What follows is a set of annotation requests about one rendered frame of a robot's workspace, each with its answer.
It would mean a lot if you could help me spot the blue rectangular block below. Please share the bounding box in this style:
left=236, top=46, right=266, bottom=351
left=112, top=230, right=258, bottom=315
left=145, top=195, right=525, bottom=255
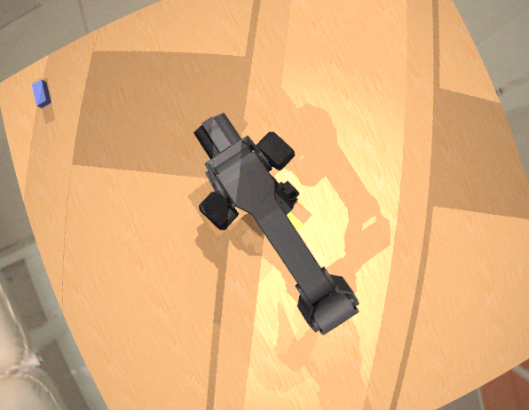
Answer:
left=32, top=79, right=51, bottom=108

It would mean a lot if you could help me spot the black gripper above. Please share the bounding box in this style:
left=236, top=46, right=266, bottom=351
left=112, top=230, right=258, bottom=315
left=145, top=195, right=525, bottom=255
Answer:
left=199, top=131, right=296, bottom=231

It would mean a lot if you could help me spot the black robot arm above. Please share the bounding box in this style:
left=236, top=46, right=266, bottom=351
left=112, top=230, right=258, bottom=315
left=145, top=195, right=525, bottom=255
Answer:
left=194, top=113, right=359, bottom=335

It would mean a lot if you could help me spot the yellow bar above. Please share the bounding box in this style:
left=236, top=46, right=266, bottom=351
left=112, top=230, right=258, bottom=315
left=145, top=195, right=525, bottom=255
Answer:
left=287, top=212, right=304, bottom=231

